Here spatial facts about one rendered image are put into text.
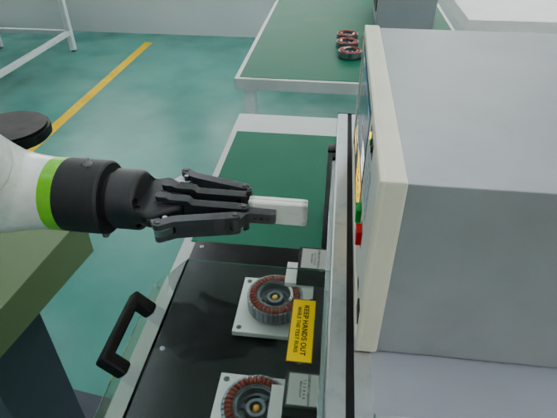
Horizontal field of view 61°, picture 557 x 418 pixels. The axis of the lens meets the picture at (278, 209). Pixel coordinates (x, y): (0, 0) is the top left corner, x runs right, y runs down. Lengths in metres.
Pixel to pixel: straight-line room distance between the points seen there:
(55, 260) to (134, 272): 1.18
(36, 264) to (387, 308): 0.81
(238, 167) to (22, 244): 0.65
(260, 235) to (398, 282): 0.80
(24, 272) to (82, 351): 0.99
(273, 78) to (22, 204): 1.66
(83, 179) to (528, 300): 0.48
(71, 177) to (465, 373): 0.47
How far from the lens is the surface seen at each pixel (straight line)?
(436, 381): 0.51
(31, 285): 1.10
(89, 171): 0.60
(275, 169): 1.47
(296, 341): 0.57
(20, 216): 0.64
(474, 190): 0.39
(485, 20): 1.35
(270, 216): 0.55
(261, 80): 2.16
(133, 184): 0.58
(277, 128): 1.73
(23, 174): 0.63
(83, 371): 1.99
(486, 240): 0.42
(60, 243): 1.14
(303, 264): 0.88
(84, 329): 2.12
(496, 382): 0.53
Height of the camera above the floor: 1.52
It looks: 36 degrees down
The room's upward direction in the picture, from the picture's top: straight up
